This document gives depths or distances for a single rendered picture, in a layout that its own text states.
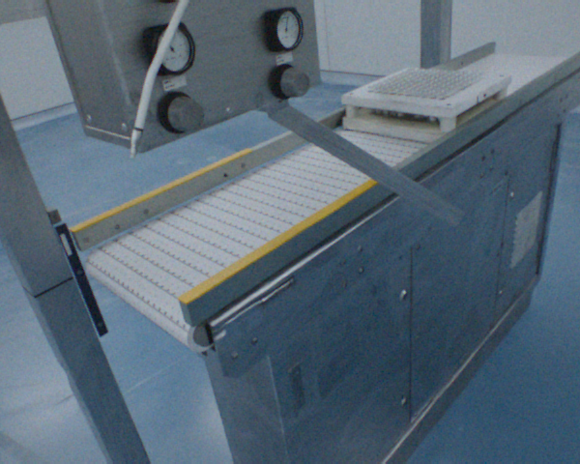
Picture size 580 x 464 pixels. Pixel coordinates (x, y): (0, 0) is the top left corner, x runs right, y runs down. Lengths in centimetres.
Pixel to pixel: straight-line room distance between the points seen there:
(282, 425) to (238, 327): 29
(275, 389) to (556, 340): 122
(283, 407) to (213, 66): 54
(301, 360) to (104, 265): 33
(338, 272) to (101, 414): 47
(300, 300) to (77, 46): 40
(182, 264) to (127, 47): 34
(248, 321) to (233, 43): 31
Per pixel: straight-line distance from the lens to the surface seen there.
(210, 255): 66
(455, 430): 151
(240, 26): 45
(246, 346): 61
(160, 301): 60
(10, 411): 192
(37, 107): 575
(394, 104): 96
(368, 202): 70
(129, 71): 39
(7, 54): 565
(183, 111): 39
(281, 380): 77
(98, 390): 89
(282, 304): 63
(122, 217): 76
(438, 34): 140
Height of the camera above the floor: 118
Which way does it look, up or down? 30 degrees down
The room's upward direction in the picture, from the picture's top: 8 degrees counter-clockwise
